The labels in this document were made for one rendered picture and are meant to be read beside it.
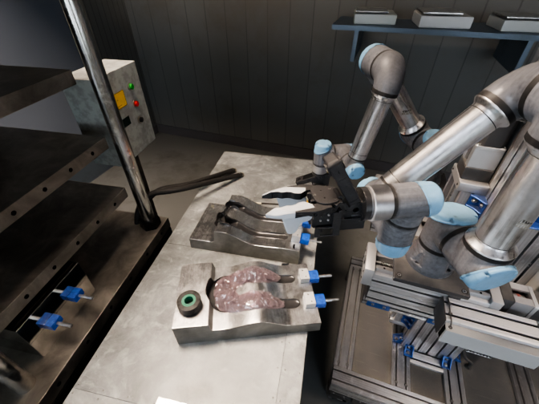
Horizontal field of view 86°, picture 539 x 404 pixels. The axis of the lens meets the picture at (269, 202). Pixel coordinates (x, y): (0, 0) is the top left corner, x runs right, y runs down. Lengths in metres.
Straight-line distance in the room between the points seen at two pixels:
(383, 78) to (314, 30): 2.03
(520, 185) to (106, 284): 1.40
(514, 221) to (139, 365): 1.13
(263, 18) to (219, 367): 2.92
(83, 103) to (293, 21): 2.19
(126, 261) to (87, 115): 0.66
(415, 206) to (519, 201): 0.24
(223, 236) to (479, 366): 1.48
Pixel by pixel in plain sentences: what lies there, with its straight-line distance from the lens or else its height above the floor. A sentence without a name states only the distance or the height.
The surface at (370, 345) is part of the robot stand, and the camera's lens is 1.85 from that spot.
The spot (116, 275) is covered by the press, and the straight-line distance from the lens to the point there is 1.45.
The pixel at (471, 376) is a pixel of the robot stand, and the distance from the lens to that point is 1.99.
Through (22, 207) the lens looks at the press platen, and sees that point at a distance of 1.13.
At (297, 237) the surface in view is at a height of 0.92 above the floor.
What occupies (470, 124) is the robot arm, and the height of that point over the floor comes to 1.55.
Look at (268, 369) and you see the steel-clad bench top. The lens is 1.09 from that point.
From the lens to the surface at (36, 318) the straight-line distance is 1.27.
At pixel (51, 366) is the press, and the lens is 1.33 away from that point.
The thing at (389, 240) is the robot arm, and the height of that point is 1.34.
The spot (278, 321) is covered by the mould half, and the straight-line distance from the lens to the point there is 1.08.
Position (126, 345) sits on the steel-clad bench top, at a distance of 1.23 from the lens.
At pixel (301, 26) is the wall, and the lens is 3.16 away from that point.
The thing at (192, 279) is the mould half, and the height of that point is 0.91.
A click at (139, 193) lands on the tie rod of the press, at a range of 1.45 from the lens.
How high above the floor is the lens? 1.82
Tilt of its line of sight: 39 degrees down
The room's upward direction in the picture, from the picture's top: straight up
